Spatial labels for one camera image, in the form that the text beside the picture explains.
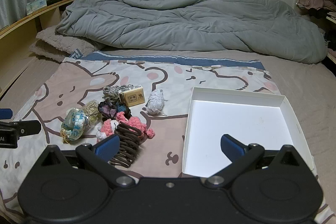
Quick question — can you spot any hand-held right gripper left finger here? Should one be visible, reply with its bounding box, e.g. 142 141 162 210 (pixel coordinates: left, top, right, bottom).
39 134 135 189

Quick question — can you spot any pink crochet doll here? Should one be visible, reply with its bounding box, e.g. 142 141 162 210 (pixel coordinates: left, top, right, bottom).
96 112 155 145

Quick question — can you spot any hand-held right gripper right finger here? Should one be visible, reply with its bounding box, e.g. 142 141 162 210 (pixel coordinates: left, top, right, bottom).
205 134 301 189

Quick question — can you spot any pink clothes pile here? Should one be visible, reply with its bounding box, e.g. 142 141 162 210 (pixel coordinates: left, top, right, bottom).
297 0 336 11

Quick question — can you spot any beige fuzzy blanket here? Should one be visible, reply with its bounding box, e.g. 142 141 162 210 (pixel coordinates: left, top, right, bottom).
28 25 103 63

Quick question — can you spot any dark crochet flower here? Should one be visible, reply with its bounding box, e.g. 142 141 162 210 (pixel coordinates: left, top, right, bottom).
98 99 131 120

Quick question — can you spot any small brown carton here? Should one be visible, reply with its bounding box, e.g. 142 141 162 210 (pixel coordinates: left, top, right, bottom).
119 85 146 107

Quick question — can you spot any tissue pack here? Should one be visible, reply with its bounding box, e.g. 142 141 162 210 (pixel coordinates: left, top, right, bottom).
26 0 48 15

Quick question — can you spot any bagged beige cord bundle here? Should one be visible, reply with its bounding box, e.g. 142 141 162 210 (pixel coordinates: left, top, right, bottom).
81 100 103 126

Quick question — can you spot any wooden window ledge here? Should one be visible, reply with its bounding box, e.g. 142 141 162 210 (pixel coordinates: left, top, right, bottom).
0 0 83 98

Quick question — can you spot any grey white crochet ball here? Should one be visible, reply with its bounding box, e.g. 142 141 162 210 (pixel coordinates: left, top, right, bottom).
145 89 169 117

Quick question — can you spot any grey duvet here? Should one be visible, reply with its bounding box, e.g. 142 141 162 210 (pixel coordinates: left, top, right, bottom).
56 0 328 64

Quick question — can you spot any cartoon printed blanket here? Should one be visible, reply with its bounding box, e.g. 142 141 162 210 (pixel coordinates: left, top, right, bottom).
0 50 328 224

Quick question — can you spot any shallow white cardboard box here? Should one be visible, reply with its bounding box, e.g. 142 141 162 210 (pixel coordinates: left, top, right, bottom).
182 87 315 178

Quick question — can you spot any black and white braided cord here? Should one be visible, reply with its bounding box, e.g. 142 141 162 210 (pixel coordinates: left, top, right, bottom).
102 84 132 103

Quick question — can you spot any brown hair claw clip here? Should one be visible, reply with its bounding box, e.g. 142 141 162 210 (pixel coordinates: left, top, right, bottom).
108 122 144 168

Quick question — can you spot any blue floral pouch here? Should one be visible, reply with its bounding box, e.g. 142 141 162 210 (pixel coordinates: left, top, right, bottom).
60 108 89 145

